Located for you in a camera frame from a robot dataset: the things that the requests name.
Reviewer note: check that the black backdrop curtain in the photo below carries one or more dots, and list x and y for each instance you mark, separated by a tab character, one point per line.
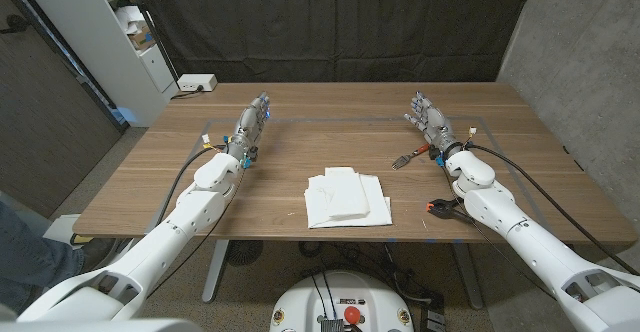
325	22

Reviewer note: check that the black clamp with orange tips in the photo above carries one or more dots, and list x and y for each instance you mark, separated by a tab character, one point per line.
442	208

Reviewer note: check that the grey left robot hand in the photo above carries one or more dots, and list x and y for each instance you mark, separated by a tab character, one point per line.
247	127

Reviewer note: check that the white shelf cabinet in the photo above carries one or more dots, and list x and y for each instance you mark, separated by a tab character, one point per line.
90	37

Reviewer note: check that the grey metal table leg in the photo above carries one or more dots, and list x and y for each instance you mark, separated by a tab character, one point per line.
216	272
470	277

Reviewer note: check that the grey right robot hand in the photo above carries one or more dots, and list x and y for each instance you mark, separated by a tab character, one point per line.
435	122

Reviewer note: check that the round black floor fan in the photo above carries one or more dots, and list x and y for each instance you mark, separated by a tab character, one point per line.
245	252

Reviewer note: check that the person in blue jeans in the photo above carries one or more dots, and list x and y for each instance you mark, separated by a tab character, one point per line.
30	257

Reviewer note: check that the white paper napkin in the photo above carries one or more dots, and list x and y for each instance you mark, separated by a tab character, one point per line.
345	197

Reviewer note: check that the red emergency stop button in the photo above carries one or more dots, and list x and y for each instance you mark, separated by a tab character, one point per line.
352	315

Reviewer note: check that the black foot pedal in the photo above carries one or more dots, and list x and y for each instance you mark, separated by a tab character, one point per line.
432	319

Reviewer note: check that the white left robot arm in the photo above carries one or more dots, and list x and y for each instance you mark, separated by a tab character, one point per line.
165	237

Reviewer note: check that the white power strip box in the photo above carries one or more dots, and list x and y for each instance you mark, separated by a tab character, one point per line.
197	82

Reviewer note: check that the white floor plate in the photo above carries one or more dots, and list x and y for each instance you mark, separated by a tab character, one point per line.
62	229

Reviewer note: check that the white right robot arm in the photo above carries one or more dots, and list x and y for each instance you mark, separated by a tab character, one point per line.
500	207

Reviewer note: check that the cardboard box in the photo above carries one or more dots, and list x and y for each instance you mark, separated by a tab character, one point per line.
142	37

